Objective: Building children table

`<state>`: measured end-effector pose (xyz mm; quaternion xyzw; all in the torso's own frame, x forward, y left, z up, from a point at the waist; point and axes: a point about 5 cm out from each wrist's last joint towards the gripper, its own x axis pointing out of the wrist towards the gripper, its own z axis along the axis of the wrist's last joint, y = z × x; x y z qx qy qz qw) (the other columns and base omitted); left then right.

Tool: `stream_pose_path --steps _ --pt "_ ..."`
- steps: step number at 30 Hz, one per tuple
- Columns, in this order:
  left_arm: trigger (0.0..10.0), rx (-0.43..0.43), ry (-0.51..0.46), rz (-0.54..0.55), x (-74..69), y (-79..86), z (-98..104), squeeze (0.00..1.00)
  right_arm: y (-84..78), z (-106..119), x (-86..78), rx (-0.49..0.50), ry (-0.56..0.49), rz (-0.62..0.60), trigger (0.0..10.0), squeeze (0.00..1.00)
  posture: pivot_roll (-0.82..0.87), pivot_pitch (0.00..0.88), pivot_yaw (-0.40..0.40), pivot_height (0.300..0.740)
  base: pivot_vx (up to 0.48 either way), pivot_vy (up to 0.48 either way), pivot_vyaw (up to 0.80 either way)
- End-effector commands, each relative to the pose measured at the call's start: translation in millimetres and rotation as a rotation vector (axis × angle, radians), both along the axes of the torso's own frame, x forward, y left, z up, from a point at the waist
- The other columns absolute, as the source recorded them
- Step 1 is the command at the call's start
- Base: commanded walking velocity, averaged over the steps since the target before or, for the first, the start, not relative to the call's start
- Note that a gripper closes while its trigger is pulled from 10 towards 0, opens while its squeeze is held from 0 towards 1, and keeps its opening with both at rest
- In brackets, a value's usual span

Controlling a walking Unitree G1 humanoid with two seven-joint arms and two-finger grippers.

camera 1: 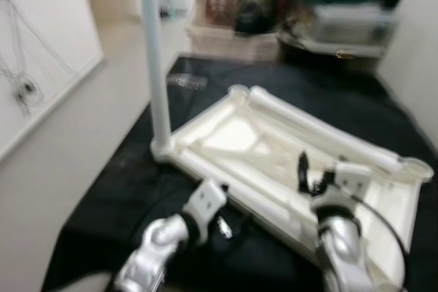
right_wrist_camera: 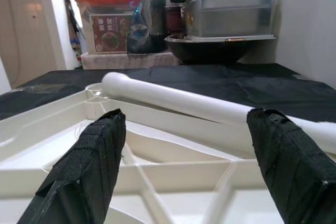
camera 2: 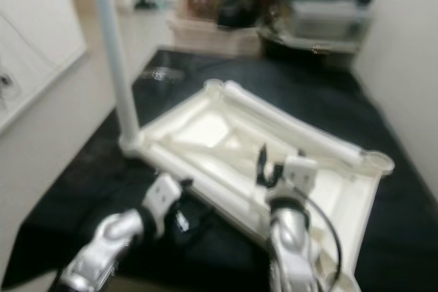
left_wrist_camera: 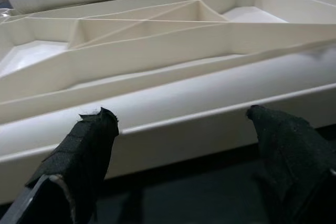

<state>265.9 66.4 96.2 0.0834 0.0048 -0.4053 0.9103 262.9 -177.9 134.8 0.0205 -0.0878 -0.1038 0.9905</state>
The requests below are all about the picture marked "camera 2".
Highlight white children table top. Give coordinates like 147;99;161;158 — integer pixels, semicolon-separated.
118;79;396;292

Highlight black table cloth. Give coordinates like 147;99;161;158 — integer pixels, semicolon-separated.
1;46;438;292

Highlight cloth covered low bench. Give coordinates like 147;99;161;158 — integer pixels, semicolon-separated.
168;17;261;57

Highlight black bag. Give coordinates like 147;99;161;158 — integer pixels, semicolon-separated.
218;0;261;29

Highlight clear plastic storage box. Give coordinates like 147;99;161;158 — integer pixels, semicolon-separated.
287;0;377;38

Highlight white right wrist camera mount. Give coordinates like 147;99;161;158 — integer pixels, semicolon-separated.
270;155;318;200

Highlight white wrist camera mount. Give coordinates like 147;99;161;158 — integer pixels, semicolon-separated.
144;172;184;223
270;155;318;200

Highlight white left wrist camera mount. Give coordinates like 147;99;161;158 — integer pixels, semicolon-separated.
144;172;184;223

